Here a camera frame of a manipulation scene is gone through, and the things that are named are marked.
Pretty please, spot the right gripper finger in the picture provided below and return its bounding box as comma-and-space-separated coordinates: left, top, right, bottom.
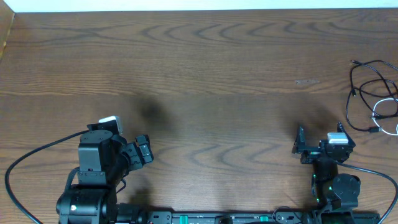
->
337, 122, 356, 146
292, 126, 307, 154

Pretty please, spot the white usb cable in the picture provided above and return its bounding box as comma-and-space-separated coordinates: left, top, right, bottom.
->
369, 98, 398, 137

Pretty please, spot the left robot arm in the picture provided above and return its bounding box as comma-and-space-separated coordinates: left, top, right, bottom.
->
56, 121, 154, 224

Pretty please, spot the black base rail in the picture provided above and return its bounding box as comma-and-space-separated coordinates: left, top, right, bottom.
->
114, 210, 379, 224

